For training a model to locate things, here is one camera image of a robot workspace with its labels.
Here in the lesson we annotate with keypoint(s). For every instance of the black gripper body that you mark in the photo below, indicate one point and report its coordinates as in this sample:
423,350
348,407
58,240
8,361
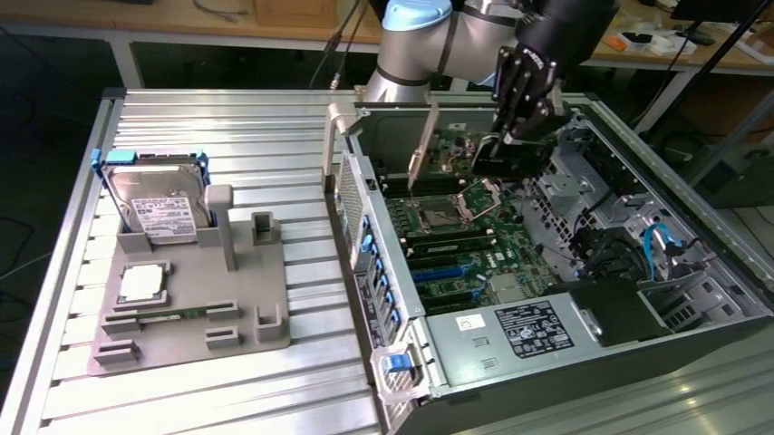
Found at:
573,31

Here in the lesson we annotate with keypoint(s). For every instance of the green gpu card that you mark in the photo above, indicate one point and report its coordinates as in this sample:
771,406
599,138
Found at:
453,149

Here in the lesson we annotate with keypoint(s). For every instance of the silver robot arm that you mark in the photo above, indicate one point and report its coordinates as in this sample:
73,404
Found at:
416,50

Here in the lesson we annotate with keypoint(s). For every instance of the blue expansion slot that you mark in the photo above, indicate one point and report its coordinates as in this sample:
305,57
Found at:
447,273

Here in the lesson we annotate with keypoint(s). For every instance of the long wooden desk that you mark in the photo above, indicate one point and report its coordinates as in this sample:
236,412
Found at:
652,59

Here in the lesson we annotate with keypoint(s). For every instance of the orange and white box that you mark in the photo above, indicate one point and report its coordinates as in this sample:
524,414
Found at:
664,45

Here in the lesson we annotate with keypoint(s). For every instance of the metal socket cover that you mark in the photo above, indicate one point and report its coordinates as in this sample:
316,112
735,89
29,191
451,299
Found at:
464,201

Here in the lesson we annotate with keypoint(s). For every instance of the black slanted pole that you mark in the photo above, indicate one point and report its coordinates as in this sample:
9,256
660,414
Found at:
723,52

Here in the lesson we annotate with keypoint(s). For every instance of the black computer monitor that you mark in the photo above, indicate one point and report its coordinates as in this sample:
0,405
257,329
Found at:
726,9

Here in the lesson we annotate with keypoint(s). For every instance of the thin locking lever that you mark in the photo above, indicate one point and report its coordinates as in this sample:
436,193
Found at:
412,197

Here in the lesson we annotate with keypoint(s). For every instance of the cpu socket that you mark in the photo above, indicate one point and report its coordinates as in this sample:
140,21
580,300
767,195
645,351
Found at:
436,216

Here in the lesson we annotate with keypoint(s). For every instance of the green motherboard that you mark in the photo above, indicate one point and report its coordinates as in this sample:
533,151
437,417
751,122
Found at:
501,254

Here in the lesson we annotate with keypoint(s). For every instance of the black ram stick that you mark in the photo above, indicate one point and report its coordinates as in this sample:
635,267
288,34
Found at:
449,244

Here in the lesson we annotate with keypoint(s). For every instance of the black box under desk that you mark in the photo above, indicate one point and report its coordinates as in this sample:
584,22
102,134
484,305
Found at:
738,181

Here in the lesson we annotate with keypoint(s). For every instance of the silver chipset heatsink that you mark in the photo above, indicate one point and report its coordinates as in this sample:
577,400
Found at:
507,287

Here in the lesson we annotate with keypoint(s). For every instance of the blue card clip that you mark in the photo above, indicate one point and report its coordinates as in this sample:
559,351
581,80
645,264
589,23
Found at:
365,233
375,265
381,283
395,322
388,301

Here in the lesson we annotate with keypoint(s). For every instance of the black fan shroud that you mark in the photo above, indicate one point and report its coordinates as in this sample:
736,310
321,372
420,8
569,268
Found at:
616,312

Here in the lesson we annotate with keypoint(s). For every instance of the metal disk bay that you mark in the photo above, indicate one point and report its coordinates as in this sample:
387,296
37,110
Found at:
700,299

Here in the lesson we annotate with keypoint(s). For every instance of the grey power supply unit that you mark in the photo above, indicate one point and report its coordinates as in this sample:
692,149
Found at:
477,344

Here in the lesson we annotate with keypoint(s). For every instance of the open pc case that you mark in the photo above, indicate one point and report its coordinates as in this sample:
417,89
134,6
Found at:
664,362

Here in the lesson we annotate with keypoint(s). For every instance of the blue case latch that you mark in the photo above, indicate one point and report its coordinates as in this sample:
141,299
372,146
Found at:
395,364

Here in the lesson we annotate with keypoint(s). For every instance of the grey parts rack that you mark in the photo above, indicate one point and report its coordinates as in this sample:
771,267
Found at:
186,281

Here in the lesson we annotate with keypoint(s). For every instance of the silver cpu chip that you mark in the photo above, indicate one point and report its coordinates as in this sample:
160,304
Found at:
144,283

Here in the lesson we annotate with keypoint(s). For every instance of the green ram stick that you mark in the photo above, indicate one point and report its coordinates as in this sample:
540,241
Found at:
173,315

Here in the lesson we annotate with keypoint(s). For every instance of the metal bracket frame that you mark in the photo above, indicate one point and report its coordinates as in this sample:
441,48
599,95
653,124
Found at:
561,186

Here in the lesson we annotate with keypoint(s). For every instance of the hard disk with blue bracket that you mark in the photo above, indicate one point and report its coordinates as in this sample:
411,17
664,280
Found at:
157,199

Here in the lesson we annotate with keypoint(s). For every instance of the wooden desk with white frame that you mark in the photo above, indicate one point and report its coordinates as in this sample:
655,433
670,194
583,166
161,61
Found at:
72,13

